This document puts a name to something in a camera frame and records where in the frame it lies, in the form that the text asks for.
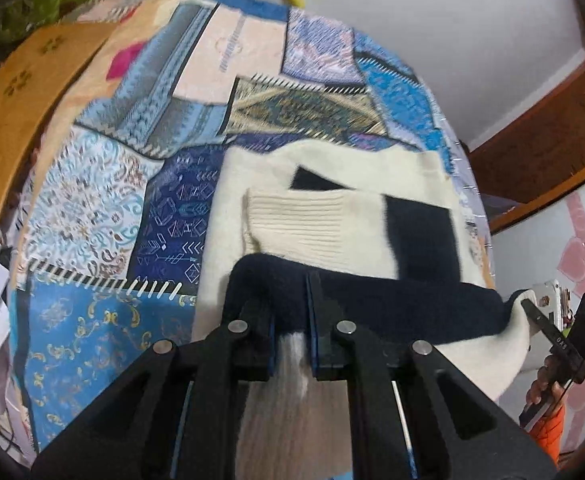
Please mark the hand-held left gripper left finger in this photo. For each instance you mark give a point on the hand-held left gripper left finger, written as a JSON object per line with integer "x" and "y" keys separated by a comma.
{"x": 271, "y": 342}

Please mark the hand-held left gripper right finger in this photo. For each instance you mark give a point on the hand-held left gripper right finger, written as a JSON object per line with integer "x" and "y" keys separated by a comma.
{"x": 314, "y": 322}

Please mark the person's right forearm orange sleeve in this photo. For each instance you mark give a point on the person's right forearm orange sleeve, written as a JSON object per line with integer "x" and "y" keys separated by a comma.
{"x": 552, "y": 435}

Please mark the white wardrobe pink heart print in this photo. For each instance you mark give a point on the white wardrobe pink heart print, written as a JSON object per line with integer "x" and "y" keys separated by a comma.
{"x": 582, "y": 260}

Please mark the patchwork printed blanket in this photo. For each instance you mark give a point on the patchwork printed blanket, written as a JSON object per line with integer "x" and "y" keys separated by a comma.
{"x": 122, "y": 200}

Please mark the white box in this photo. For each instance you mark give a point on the white box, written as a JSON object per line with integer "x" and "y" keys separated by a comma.
{"x": 547, "y": 295}

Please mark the person's right hand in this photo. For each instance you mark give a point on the person's right hand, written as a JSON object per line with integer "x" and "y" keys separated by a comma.
{"x": 540, "y": 385}

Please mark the wooden board paw cutouts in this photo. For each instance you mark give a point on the wooden board paw cutouts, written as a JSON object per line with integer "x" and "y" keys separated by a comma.
{"x": 22, "y": 110}

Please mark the cream and black sweater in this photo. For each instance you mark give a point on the cream and black sweater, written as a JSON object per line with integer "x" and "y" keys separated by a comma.
{"x": 322, "y": 225}

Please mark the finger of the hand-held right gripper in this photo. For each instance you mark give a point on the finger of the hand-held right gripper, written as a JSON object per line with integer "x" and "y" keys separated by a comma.
{"x": 533, "y": 312}

